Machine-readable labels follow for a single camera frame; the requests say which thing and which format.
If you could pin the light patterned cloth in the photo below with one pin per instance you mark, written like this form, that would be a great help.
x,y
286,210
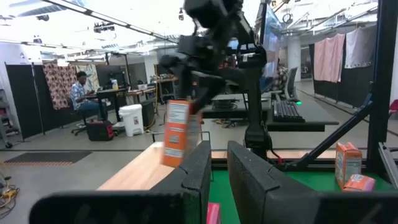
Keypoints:
x,y
90,76

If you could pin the grey office desk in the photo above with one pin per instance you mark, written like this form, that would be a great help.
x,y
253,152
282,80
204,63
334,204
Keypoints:
x,y
314,116
217,113

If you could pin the yellow power plug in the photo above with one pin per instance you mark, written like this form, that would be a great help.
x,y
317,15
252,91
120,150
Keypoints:
x,y
9,193

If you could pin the black floor mat striped edge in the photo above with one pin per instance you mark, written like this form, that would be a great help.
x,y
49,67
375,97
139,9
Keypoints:
x,y
46,157

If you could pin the red chair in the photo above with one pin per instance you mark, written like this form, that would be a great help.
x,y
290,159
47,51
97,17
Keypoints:
x,y
394,107

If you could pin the pink hanging cloth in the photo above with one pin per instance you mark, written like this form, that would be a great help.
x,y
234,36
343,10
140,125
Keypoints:
x,y
329,57

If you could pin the black and red bag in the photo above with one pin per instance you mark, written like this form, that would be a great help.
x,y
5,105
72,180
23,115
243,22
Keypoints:
x,y
98,132

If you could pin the white waste bin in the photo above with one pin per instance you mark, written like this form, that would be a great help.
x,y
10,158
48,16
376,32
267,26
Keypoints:
x,y
132,119

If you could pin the white hanging cloth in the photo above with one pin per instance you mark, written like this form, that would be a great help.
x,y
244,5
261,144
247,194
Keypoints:
x,y
359,46

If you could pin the black office chair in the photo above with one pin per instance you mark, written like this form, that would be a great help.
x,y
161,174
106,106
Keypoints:
x,y
79,124

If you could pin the Frosted Mini Wheats cereal box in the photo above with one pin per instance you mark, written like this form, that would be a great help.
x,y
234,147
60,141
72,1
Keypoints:
x,y
175,133
359,183
346,161

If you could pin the black keyboard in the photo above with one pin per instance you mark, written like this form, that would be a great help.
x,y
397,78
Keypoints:
x,y
287,111

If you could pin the wooden shelf with black legs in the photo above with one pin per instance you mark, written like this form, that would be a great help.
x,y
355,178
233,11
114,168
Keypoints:
x,y
140,174

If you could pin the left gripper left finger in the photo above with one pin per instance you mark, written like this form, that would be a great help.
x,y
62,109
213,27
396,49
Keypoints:
x,y
186,193

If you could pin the black computer monitor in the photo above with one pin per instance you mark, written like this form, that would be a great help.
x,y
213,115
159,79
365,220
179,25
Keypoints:
x,y
271,37

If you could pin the silver aluminium bracket plate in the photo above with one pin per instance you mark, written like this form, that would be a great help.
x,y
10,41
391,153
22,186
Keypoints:
x,y
388,165

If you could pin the grey office chair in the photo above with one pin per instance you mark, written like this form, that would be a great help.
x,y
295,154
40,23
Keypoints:
x,y
291,84

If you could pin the grey metal cart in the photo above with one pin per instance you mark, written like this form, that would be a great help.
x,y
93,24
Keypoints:
x,y
3,124

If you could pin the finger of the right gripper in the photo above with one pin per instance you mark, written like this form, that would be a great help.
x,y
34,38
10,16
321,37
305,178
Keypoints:
x,y
208,99

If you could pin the person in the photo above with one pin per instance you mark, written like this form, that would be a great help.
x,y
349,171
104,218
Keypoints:
x,y
79,93

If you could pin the black partition panel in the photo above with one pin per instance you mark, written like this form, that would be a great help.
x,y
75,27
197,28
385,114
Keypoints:
x,y
23,102
351,87

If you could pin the green table mat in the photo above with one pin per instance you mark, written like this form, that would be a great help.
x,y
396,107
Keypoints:
x,y
220,186

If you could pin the yellow bottle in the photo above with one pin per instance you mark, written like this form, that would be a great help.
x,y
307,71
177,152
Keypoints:
x,y
114,85

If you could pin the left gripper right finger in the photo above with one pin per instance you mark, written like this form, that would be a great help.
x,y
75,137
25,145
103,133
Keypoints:
x,y
255,186

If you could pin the black framed work desk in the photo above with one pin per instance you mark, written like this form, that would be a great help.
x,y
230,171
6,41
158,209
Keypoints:
x,y
107,91

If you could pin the Froot Loops cereal box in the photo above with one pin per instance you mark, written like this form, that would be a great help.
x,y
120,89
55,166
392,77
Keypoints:
x,y
213,214

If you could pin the brown white patterned cloth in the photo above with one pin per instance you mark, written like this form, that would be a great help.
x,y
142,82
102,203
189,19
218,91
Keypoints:
x,y
59,84

